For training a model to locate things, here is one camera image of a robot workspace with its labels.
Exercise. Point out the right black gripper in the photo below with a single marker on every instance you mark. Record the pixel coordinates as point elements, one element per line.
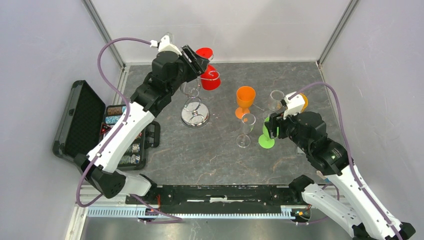
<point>276,119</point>

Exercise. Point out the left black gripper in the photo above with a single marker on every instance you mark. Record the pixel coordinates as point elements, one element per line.
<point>198,66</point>

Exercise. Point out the green wine glass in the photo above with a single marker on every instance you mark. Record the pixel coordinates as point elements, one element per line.
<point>265,141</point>

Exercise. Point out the clear wine glass front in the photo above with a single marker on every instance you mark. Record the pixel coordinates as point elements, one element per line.
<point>273,103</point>

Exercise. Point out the clear wine glass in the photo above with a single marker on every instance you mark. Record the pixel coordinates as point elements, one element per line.
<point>248,121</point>
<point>273,103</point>

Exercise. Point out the red wine glass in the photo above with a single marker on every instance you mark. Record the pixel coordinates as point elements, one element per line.
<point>210,80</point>

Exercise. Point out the yellow wine glass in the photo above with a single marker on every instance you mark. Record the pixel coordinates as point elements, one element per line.
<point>306,102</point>

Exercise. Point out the orange wine glass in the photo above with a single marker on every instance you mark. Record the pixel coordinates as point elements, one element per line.
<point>245,97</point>

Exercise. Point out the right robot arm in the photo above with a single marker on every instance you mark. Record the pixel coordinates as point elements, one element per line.
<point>366,218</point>

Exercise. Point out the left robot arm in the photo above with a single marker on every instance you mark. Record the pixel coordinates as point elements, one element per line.
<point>99,167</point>

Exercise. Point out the chrome wine glass rack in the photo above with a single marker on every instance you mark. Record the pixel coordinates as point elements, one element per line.
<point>194,113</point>

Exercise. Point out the white blue block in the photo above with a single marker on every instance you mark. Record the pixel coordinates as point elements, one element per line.
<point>323,177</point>

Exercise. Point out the black poker chip case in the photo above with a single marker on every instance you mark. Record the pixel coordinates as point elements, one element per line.
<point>86,120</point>

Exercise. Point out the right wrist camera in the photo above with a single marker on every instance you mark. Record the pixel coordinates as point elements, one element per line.
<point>294,104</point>

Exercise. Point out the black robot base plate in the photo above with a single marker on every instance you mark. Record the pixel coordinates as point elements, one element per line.
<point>223,199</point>

